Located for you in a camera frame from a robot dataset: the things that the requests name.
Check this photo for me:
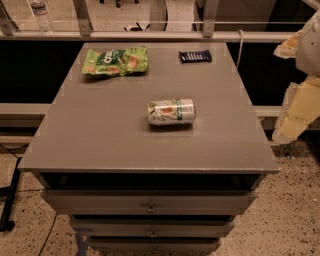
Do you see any clear water bottle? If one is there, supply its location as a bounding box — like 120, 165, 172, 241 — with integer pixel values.
28, 0, 54, 35

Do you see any dark blue snack bar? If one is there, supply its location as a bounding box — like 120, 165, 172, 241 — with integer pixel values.
179, 50, 212, 63

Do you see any green chip bag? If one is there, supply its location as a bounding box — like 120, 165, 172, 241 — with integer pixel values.
82, 46, 148, 76

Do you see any white cable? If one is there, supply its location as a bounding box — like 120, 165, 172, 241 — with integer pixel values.
235, 28, 245, 69

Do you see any black floor cable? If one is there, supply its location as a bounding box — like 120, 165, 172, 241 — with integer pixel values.
37, 212, 58, 256

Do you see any bottom grey drawer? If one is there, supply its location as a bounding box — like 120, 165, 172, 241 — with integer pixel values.
88, 237, 220, 253

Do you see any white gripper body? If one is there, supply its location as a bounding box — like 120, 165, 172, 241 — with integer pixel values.
296, 10, 320, 76

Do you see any top grey drawer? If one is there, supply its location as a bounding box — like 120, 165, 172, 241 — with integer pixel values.
41, 190, 256, 215

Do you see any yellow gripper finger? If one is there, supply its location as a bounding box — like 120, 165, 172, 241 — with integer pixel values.
273, 30, 302, 59
272, 76, 320, 144

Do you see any grey drawer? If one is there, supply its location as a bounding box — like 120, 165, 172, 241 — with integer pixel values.
41, 190, 256, 215
88, 237, 220, 253
70, 219, 234, 238

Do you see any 7up soda can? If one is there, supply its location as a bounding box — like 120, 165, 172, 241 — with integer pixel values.
147, 98, 196, 126

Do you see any middle grey drawer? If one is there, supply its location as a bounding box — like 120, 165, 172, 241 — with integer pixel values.
70, 219, 234, 238

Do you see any black floor stand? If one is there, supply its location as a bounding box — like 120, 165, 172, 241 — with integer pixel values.
0, 157, 21, 232

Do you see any grey drawer cabinet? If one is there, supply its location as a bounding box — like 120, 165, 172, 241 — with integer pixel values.
18, 41, 281, 256

